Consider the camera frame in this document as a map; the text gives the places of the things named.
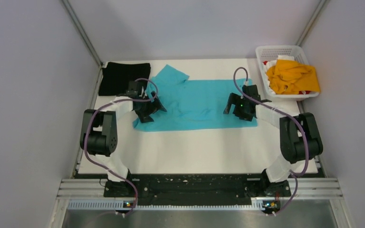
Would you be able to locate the yellow t shirt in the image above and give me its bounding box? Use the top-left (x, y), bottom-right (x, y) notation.
top-left (266, 59), bottom-right (321, 95)

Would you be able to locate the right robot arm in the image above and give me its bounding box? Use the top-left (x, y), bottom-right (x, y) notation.
top-left (223, 85), bottom-right (323, 196)

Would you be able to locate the folded black t shirt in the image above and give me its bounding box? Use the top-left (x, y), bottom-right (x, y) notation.
top-left (98, 62), bottom-right (151, 96)

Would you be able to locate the cyan t shirt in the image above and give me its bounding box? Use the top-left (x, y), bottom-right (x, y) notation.
top-left (133, 65), bottom-right (258, 132)

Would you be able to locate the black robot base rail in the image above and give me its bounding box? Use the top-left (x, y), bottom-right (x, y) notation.
top-left (103, 172), bottom-right (292, 207)

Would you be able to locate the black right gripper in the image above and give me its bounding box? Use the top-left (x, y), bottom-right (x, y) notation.
top-left (223, 93), bottom-right (252, 122)

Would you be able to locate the white slotted cable duct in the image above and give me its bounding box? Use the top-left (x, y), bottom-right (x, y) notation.
top-left (67, 199), bottom-right (265, 210)

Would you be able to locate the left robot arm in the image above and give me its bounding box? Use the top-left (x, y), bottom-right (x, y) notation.
top-left (80, 78), bottom-right (167, 197)

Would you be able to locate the white plastic basket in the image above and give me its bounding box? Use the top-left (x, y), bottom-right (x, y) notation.
top-left (255, 45), bottom-right (319, 102)

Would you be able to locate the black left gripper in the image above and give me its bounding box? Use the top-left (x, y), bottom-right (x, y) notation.
top-left (135, 91), bottom-right (166, 123)

